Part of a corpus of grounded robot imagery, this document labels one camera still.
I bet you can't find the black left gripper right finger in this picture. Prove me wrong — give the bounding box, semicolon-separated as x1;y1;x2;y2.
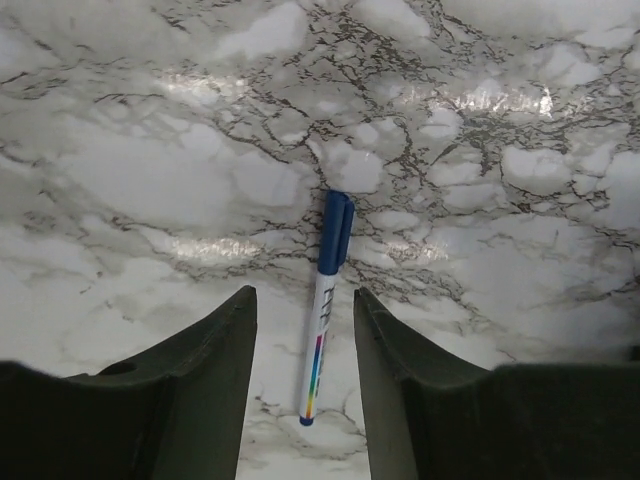
353;288;639;479

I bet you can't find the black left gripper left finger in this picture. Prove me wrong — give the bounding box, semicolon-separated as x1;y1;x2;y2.
1;286;257;479

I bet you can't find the white marker pen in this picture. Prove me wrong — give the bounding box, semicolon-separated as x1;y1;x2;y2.
299;272;336;426

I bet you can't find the blue marker cap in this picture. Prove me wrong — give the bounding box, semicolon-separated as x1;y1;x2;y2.
317;190;355;276

